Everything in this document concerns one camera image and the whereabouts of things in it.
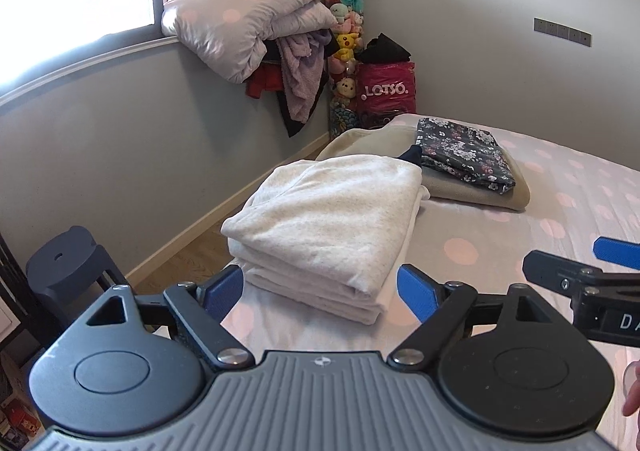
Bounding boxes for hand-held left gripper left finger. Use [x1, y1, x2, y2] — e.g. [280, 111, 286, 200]
[50, 264, 253, 372]

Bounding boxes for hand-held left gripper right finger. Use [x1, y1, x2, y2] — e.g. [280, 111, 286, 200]
[390, 264, 588, 372]

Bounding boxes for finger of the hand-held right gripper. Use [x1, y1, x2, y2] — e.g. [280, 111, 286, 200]
[592, 236, 640, 273]
[522, 250, 608, 296]

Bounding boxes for light grey printed sweatshirt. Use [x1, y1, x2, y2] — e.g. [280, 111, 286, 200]
[221, 154, 425, 312]

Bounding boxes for purple hanging clothes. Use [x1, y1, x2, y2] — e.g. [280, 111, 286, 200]
[262, 38, 326, 138]

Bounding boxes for person's right hand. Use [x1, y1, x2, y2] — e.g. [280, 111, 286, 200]
[621, 360, 640, 449]

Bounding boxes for bed with polka dot sheet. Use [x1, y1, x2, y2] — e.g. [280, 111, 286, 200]
[150, 112, 640, 451]

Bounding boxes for navy garment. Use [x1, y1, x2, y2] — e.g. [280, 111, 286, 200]
[398, 144, 425, 168]

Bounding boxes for folded dark floral cloth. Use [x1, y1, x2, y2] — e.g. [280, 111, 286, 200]
[416, 117, 517, 195]

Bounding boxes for folded beige garment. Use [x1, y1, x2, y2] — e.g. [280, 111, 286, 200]
[315, 127, 531, 212]

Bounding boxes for dark blue plastic stool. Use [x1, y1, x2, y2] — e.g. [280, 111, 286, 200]
[25, 226, 133, 332]

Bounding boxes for red plastic bag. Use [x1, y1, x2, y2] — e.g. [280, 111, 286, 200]
[356, 62, 417, 129]

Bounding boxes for red garment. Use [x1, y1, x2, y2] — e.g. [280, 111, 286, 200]
[244, 64, 286, 99]

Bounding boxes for dark shelf unit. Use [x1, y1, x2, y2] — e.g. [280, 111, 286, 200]
[0, 231, 48, 447]

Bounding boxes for black garment on bag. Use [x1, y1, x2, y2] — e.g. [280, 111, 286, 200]
[359, 32, 413, 66]

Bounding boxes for yellow plush toy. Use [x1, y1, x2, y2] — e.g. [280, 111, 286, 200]
[332, 32, 362, 63]

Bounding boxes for pale pink quilt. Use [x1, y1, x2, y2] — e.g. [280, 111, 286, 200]
[161, 0, 338, 84]

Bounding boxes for clear tube of plush toys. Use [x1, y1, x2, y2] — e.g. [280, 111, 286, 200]
[320, 0, 365, 142]

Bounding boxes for grey wall socket strip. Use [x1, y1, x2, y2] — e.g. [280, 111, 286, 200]
[533, 17, 593, 48]

